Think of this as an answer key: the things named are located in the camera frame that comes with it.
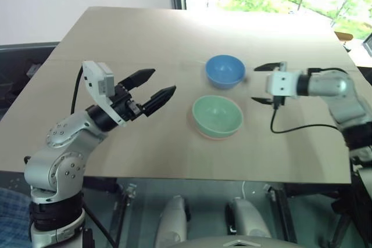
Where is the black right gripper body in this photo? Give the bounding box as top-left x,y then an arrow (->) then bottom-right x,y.
272,61 -> 288,110

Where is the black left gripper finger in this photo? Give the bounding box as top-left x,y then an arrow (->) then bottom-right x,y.
117,68 -> 156,91
142,85 -> 178,117

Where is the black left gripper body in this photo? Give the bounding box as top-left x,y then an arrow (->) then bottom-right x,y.
111,83 -> 146,123

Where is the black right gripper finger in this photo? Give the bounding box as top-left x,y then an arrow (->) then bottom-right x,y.
251,96 -> 276,106
253,62 -> 281,72

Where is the blue bowl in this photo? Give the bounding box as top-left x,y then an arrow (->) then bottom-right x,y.
205,53 -> 246,90

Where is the green bowl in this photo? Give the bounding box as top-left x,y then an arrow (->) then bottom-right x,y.
192,95 -> 244,139

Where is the black table leg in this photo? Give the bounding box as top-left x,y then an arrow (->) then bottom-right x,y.
271,183 -> 298,243

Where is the silver robot right leg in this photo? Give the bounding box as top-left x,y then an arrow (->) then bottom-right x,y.
226,197 -> 273,240

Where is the silver robot leg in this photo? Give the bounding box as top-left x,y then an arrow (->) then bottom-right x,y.
153,195 -> 191,248
226,197 -> 273,240

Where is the silver robot left leg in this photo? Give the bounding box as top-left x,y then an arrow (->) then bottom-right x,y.
153,195 -> 191,248

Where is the black stand leg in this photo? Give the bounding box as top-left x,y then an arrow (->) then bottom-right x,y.
327,169 -> 372,248

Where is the blue plaid cloth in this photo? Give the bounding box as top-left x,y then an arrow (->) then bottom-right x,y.
0,186 -> 33,248

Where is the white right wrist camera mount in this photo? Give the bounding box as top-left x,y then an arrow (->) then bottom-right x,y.
265,70 -> 301,100

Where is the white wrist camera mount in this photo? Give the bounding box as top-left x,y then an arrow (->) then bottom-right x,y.
265,70 -> 301,100
82,61 -> 128,128

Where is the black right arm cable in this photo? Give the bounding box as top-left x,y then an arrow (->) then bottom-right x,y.
270,103 -> 341,134

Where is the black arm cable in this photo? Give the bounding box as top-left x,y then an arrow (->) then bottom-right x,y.
270,103 -> 341,134
70,64 -> 85,114

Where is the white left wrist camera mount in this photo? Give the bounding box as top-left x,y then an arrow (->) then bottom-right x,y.
82,61 -> 128,128

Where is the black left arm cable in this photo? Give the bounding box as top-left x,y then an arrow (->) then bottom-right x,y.
70,64 -> 85,114

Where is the thick black cable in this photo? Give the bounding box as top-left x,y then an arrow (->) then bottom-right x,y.
82,204 -> 117,248

